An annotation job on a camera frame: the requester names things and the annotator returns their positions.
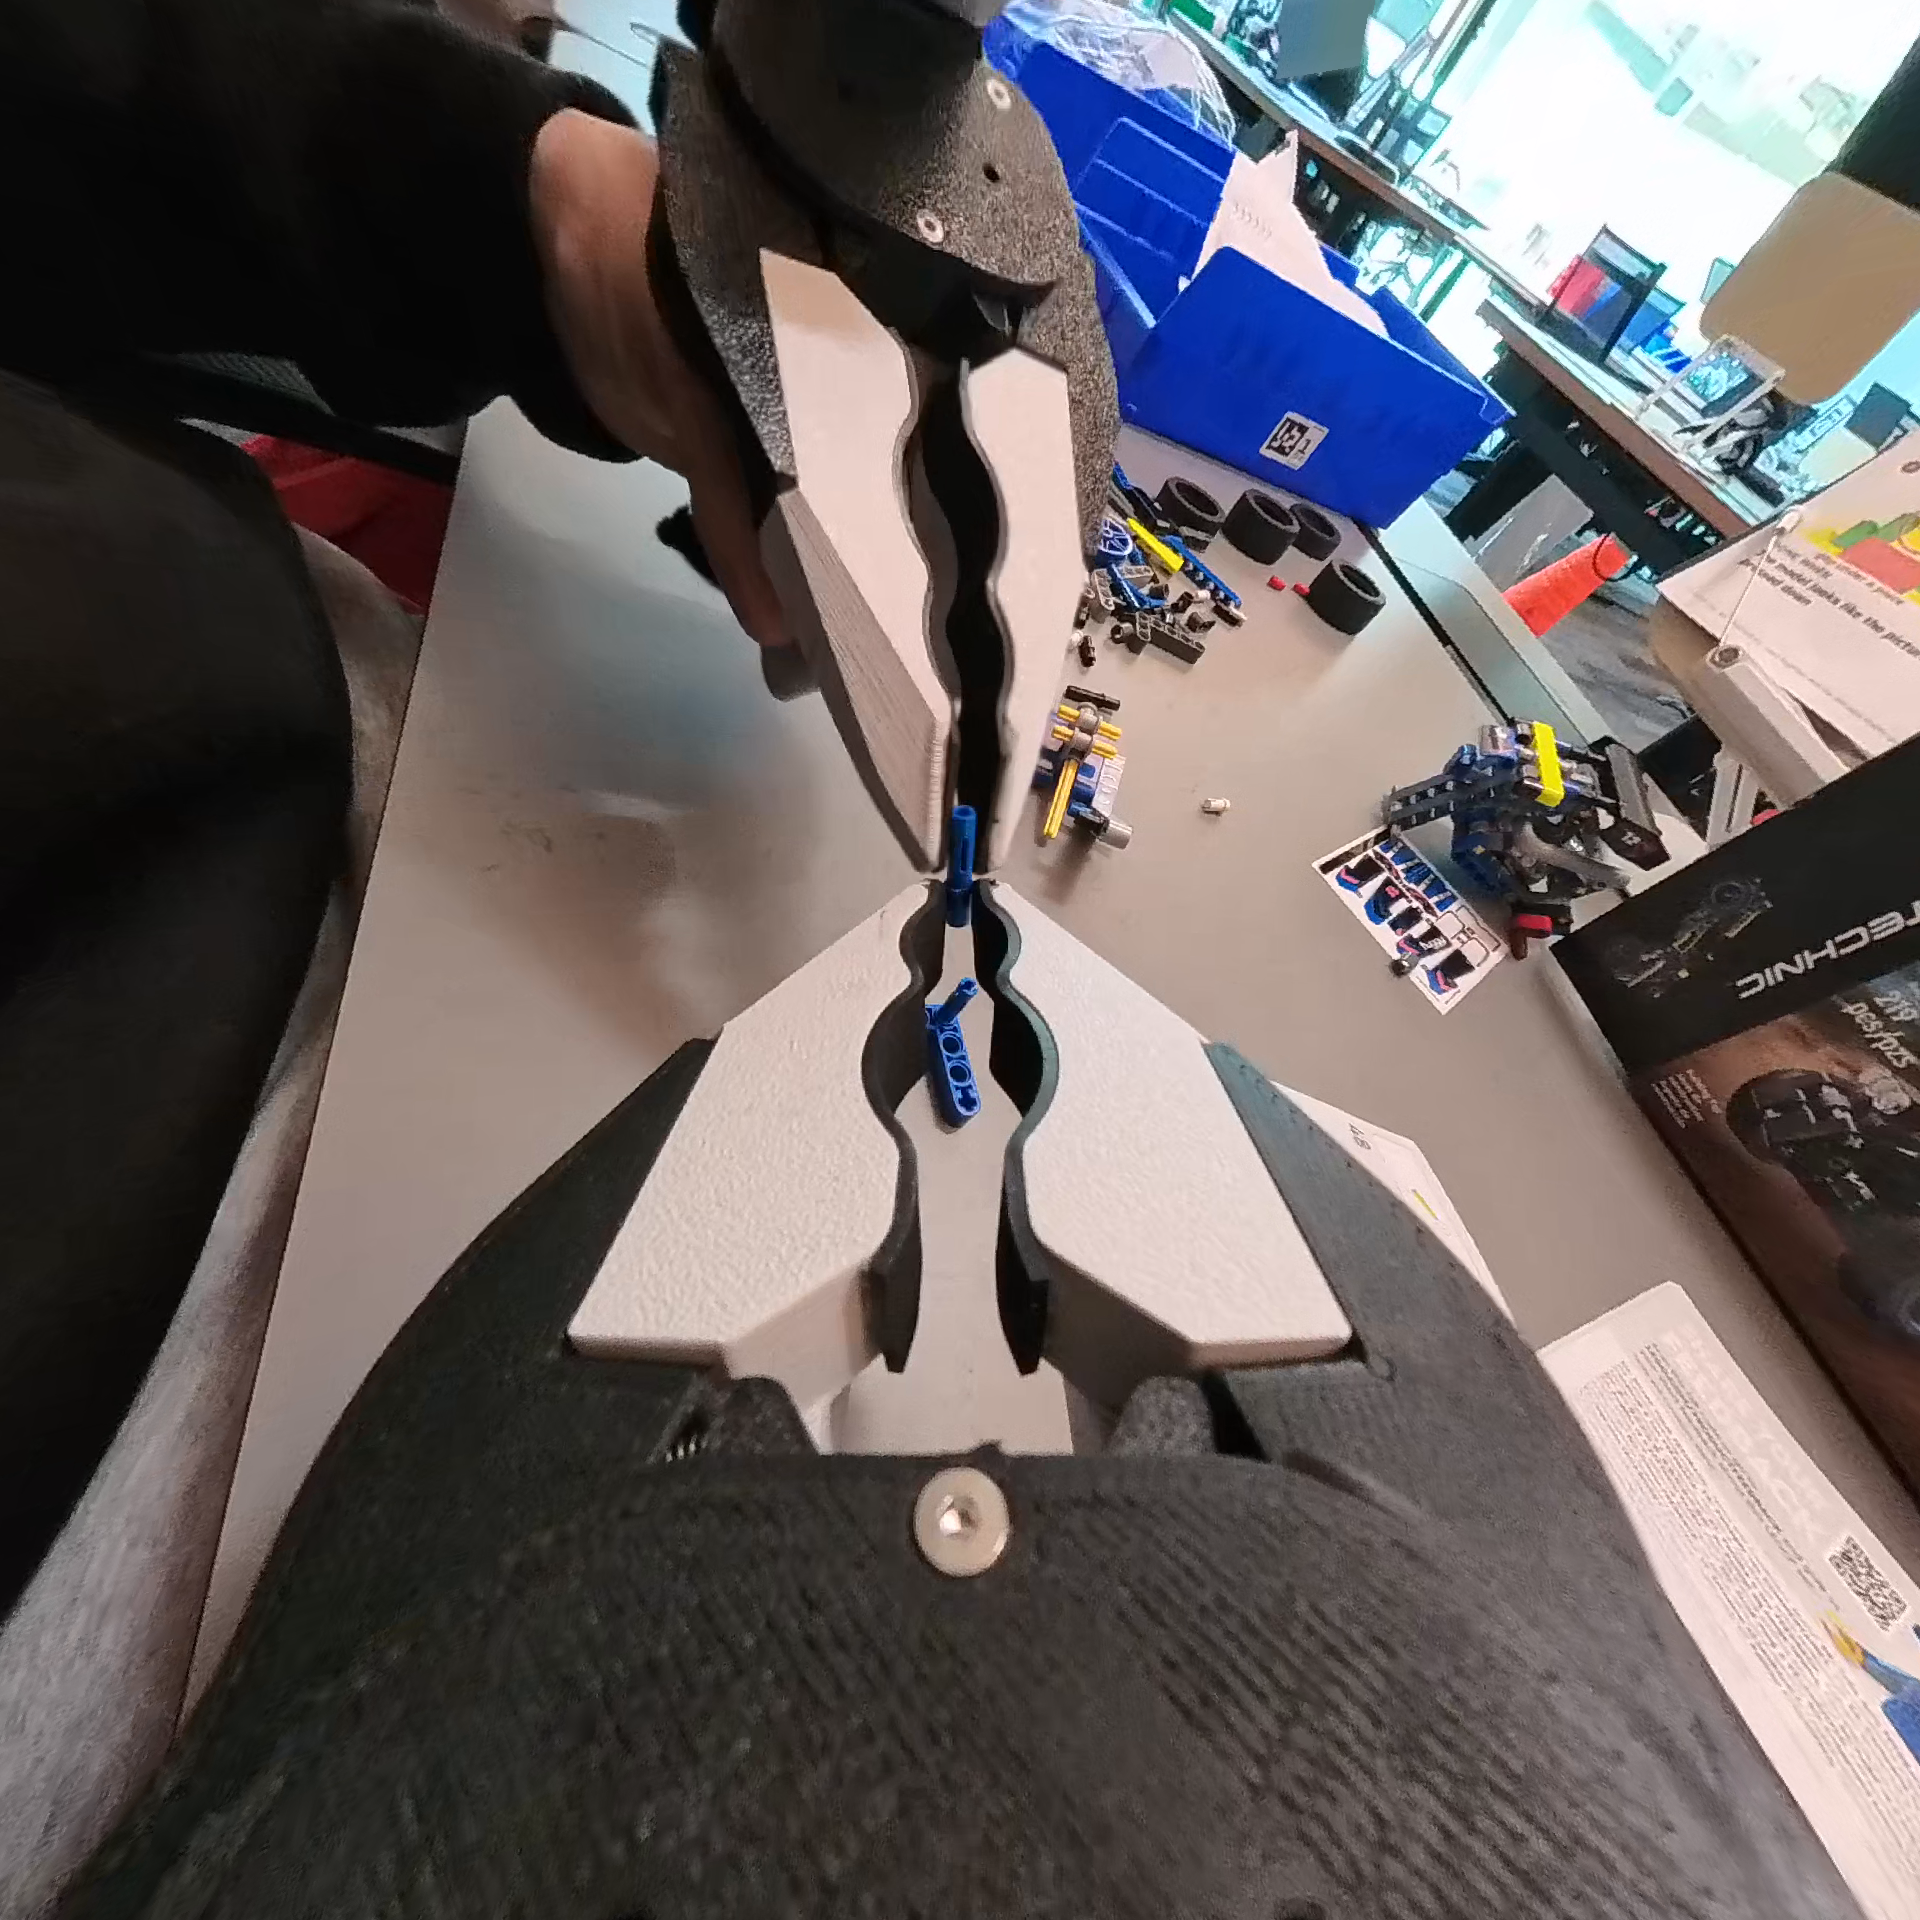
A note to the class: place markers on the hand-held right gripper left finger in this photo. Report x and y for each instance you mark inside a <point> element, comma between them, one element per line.
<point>751,1200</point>

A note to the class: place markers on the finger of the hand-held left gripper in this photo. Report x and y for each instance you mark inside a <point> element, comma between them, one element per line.
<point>1037,480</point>
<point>839,450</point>

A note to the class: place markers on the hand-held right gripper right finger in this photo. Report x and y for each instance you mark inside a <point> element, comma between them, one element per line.
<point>1170,1200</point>

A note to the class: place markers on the pile of lego pieces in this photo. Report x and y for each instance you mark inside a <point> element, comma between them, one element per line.
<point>1149,578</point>

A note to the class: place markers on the blue lego beam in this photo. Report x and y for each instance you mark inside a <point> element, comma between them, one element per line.
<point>954,1072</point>

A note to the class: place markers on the blue yellow lego assembly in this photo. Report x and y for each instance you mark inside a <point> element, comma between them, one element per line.
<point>1089,773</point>

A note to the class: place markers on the blue lego pin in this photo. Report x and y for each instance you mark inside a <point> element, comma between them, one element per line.
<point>964,840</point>

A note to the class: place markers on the person's left forearm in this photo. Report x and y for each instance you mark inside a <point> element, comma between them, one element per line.
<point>271,180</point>

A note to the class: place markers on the black lego tire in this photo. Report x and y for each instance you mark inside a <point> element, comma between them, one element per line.
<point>1348,597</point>
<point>1260,524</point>
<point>1193,510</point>
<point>1319,530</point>

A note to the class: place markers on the lego sticker sheet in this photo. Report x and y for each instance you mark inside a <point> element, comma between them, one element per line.
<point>1410,914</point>

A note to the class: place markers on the partly built lego vehicle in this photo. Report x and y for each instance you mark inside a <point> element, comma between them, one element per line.
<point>1501,810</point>

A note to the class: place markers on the lego set box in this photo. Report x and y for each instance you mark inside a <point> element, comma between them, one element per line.
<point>1769,1049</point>

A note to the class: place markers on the person's left hand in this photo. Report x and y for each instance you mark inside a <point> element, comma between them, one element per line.
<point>615,299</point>

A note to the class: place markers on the blue storage bin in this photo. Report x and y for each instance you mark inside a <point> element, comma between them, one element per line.
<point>1080,106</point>
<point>1142,210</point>
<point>1276,389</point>

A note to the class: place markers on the clear plastic bag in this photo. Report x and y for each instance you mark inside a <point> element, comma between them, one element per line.
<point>1142,43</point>

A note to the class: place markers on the white paper sheet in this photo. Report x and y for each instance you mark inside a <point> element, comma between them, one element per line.
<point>1289,224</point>

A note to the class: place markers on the background work table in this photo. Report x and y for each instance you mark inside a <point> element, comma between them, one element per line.
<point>1319,134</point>
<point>1622,404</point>

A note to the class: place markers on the grey metal ledge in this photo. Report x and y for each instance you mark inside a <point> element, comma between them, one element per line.
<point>1485,628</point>

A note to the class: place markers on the red plastic object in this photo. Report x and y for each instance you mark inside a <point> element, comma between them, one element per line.
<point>360,516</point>

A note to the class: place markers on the orange traffic cone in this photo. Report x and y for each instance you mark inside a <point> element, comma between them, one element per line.
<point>1559,586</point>

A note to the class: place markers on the white text leaflet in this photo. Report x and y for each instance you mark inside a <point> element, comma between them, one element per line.
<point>1694,1470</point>

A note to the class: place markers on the printed white cardboard sheet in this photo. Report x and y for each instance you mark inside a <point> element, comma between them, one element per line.
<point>1830,600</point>

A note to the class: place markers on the brown cardboard panel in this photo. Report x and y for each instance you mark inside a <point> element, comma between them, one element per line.
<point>1815,283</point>

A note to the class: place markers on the black panel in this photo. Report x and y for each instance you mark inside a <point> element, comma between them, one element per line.
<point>1892,120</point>

